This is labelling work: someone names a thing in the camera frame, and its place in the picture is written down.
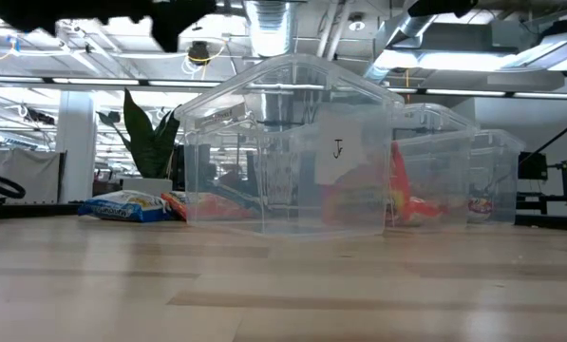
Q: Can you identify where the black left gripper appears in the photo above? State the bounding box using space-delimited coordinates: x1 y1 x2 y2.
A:
150 0 217 53

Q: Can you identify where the blue Maruchan noodle pack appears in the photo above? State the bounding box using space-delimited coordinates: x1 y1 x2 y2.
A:
77 189 176 223

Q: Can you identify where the orange Maruchan noodle pack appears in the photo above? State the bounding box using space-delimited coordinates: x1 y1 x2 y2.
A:
161 190 265 222
387 141 445 227

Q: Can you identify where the red Maruchan noodle pack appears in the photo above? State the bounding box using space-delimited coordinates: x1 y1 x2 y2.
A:
466 197 495 223

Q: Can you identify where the white strip sticker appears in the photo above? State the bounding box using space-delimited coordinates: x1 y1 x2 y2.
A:
194 104 247 130

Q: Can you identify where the clear bin with paper label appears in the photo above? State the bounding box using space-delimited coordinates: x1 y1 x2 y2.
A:
174 52 406 239

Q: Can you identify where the green snake plant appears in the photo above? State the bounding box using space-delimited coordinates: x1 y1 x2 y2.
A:
96 87 182 181

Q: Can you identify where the white plant pot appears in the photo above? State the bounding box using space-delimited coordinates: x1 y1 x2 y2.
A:
121 177 174 197

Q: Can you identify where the white paper label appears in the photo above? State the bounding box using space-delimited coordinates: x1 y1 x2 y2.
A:
312 109 366 186

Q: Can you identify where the white partition screen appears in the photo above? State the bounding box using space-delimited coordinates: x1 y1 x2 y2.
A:
0 148 68 204

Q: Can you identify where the clear plastic bin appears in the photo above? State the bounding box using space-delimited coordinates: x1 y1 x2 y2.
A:
387 103 480 235
467 128 527 225

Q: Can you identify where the black diagonal rod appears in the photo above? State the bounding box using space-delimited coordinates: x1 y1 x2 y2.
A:
518 112 567 167

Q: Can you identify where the black ceiling-mounted camera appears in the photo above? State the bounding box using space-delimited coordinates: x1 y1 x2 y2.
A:
186 40 212 67

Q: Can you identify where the round silver ventilation duct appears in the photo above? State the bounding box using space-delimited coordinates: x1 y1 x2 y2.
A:
241 0 297 59

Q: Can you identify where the black cable loop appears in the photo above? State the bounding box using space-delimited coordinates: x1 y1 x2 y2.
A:
0 169 28 200

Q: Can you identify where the black aluminium table frame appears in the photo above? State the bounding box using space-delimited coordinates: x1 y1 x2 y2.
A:
0 201 567 233

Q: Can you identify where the grey rectangular air duct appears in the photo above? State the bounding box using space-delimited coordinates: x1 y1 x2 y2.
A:
363 0 567 91

